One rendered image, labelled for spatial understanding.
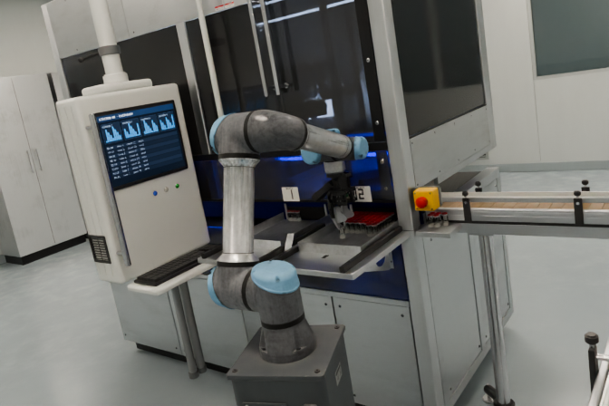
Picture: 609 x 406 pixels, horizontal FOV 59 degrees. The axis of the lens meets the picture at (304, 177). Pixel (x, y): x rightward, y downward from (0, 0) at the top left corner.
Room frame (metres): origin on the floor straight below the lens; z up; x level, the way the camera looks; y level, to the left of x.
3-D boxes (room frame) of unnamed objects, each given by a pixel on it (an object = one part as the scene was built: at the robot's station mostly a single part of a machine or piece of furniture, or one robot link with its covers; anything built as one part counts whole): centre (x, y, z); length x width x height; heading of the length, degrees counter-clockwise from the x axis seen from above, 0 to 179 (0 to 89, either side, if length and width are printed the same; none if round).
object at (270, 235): (2.10, 0.12, 0.90); 0.34 x 0.26 x 0.04; 142
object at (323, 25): (2.02, -0.14, 1.51); 0.43 x 0.01 x 0.59; 52
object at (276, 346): (1.32, 0.12, 0.84); 0.15 x 0.15 x 0.10
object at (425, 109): (2.23, -0.65, 1.51); 0.85 x 0.01 x 0.59; 142
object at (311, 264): (1.94, 0.03, 0.87); 0.70 x 0.48 x 0.02; 52
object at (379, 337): (2.87, 0.15, 0.44); 2.06 x 1.00 x 0.88; 52
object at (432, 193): (1.83, -0.41, 1.00); 0.08 x 0.07 x 0.07; 142
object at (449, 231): (1.85, -0.45, 0.87); 0.14 x 0.13 x 0.02; 142
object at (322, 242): (1.89, -0.14, 0.90); 0.34 x 0.26 x 0.04; 142
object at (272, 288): (1.32, 0.12, 0.96); 0.13 x 0.12 x 0.14; 55
